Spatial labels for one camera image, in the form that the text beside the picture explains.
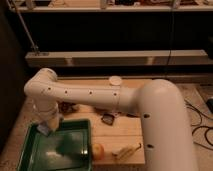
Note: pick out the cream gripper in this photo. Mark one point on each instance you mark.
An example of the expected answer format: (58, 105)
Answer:
(52, 124)

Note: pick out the blue sponge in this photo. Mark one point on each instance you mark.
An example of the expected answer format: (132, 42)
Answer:
(43, 130)

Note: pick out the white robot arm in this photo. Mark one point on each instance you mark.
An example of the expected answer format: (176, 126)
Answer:
(166, 126)

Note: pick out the dark grape bunch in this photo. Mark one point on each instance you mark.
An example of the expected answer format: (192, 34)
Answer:
(66, 108)

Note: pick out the green plastic tray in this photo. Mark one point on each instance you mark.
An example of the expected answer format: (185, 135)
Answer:
(66, 149)

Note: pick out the small dark square object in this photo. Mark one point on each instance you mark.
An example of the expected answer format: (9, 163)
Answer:
(108, 119)

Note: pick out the yellow apple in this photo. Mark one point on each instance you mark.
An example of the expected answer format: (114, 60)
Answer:
(97, 151)

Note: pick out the wooden table board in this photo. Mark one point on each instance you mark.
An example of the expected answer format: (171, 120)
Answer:
(125, 131)

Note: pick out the white cup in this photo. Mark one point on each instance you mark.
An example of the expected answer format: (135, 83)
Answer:
(115, 80)

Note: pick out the pale wooden utensil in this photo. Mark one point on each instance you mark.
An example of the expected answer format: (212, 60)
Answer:
(125, 152)

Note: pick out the metal stand pole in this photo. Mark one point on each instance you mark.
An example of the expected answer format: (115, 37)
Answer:
(34, 47)

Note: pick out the dark handled kitchen tool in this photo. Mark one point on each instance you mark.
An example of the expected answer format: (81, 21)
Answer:
(131, 115)

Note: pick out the white shelf rail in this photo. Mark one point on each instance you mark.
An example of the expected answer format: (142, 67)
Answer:
(118, 58)

